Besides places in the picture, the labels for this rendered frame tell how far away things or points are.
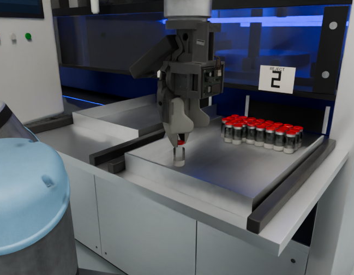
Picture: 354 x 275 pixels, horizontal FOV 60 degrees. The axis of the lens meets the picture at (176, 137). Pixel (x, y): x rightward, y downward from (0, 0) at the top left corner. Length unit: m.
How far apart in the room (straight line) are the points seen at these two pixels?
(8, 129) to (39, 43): 0.89
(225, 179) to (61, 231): 0.32
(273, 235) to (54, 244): 0.27
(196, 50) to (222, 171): 0.23
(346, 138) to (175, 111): 0.41
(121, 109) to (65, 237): 0.73
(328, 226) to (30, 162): 0.71
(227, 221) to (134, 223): 0.90
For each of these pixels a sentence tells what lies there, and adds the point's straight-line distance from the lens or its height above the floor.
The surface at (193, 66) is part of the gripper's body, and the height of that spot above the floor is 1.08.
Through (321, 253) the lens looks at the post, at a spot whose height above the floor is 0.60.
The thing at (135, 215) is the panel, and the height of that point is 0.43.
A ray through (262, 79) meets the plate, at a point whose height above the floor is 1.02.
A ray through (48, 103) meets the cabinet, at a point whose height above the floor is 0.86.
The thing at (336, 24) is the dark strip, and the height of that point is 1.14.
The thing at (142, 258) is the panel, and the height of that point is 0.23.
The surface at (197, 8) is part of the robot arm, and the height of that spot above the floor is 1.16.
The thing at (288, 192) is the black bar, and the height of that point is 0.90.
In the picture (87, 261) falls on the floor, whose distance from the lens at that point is 1.78.
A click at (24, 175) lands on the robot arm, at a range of 0.30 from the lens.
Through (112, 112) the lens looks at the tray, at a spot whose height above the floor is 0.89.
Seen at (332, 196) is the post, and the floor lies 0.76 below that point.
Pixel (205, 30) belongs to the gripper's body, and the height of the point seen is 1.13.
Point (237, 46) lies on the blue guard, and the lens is 0.83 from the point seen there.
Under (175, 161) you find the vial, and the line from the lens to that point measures 0.57.
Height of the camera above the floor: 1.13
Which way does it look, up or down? 19 degrees down
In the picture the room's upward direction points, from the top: straight up
